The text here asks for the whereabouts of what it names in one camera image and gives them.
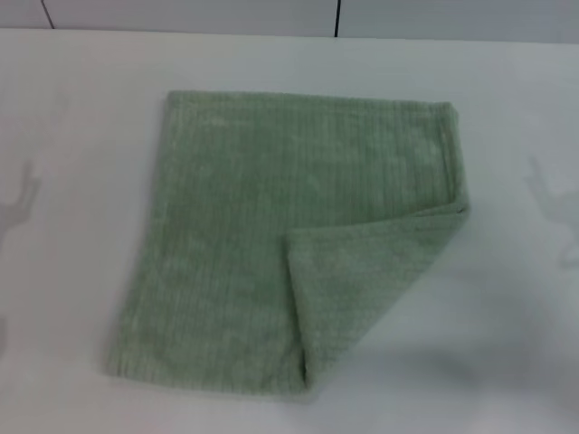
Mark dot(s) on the light green ribbed towel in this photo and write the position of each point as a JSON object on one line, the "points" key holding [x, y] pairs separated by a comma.
{"points": [[217, 235]]}

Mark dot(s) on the black vertical wall strip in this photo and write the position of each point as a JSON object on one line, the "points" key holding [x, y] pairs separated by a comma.
{"points": [[337, 18]]}

